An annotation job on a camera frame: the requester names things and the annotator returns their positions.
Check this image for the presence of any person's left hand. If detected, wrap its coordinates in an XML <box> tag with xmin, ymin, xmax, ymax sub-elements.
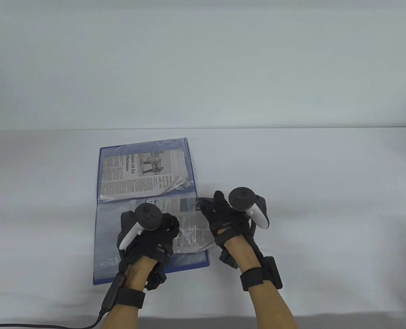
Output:
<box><xmin>119</xmin><ymin>212</ymin><xmax>180</xmax><ymax>292</ymax></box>

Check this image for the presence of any person's right hand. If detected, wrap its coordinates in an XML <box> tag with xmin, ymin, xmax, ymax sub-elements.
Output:
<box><xmin>198</xmin><ymin>191</ymin><xmax>263</xmax><ymax>273</ymax></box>

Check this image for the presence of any blue folder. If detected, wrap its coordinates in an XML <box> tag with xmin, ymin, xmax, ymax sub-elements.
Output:
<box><xmin>93</xmin><ymin>138</ymin><xmax>210</xmax><ymax>285</ymax></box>

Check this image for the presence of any newspaper with bright blue masthead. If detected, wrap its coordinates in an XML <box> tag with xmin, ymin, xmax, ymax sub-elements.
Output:
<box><xmin>131</xmin><ymin>196</ymin><xmax>217</xmax><ymax>255</ymax></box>

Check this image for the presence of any newspaper with dense text columns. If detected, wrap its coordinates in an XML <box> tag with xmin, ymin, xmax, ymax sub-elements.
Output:
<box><xmin>100</xmin><ymin>149</ymin><xmax>193</xmax><ymax>203</ymax></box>

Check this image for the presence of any person's right forearm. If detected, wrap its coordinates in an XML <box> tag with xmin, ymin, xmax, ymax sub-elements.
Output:
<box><xmin>249</xmin><ymin>286</ymin><xmax>299</xmax><ymax>329</ymax></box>

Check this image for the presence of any person's left forearm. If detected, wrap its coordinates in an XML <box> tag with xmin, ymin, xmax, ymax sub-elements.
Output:
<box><xmin>102</xmin><ymin>305</ymin><xmax>143</xmax><ymax>329</ymax></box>

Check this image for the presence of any white and black left controller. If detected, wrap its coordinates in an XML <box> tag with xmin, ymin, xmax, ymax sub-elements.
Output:
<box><xmin>117</xmin><ymin>203</ymin><xmax>163</xmax><ymax>252</ymax></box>

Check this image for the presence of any white and black controller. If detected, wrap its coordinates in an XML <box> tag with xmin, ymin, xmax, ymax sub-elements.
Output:
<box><xmin>117</xmin><ymin>203</ymin><xmax>163</xmax><ymax>252</ymax></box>
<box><xmin>228</xmin><ymin>187</ymin><xmax>270</xmax><ymax>230</ymax></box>

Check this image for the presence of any white and black right controller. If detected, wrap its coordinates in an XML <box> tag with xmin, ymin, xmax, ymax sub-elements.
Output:
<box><xmin>228</xmin><ymin>187</ymin><xmax>270</xmax><ymax>230</ymax></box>

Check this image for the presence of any black right wrist camera band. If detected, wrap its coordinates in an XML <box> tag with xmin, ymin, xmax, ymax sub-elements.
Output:
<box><xmin>240</xmin><ymin>256</ymin><xmax>283</xmax><ymax>292</ymax></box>

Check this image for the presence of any black wrist camera band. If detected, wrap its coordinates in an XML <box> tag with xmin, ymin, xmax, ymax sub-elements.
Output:
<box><xmin>240</xmin><ymin>256</ymin><xmax>283</xmax><ymax>292</ymax></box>
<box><xmin>101</xmin><ymin>273</ymin><xmax>146</xmax><ymax>310</ymax></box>

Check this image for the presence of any black left wrist camera band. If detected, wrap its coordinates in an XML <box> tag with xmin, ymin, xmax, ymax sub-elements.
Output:
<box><xmin>101</xmin><ymin>273</ymin><xmax>146</xmax><ymax>310</ymax></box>

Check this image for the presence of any black braided cable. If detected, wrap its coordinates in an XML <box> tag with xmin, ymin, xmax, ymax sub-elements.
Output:
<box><xmin>0</xmin><ymin>308</ymin><xmax>109</xmax><ymax>329</ymax></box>

